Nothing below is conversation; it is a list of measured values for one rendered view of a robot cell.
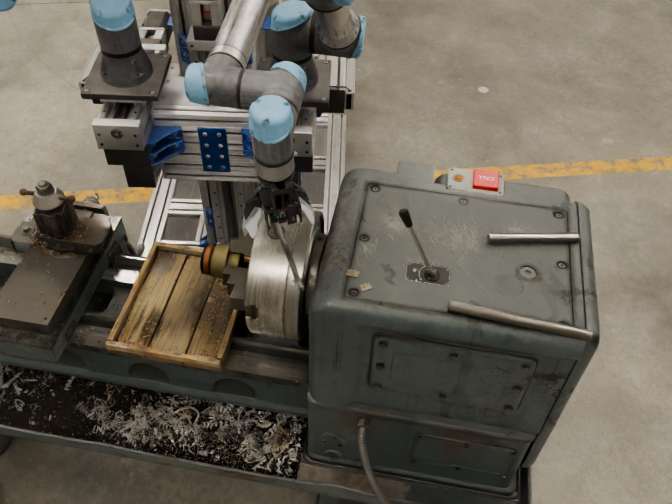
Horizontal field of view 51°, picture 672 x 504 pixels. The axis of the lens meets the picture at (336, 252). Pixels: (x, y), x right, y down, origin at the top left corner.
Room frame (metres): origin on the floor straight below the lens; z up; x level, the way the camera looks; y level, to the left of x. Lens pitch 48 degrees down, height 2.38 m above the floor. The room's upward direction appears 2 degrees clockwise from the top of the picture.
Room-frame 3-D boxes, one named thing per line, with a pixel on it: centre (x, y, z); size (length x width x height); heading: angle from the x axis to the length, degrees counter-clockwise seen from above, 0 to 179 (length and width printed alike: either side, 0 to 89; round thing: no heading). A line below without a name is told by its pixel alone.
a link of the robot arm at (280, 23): (1.76, 0.14, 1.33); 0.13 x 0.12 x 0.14; 82
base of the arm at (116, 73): (1.76, 0.64, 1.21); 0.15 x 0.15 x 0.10
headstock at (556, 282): (1.04, -0.27, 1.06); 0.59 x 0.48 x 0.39; 81
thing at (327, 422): (1.04, -0.27, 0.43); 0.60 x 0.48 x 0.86; 81
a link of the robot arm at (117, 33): (1.77, 0.65, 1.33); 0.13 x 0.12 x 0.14; 21
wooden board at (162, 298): (1.12, 0.40, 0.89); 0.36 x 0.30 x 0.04; 171
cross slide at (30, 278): (1.20, 0.75, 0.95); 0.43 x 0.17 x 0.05; 171
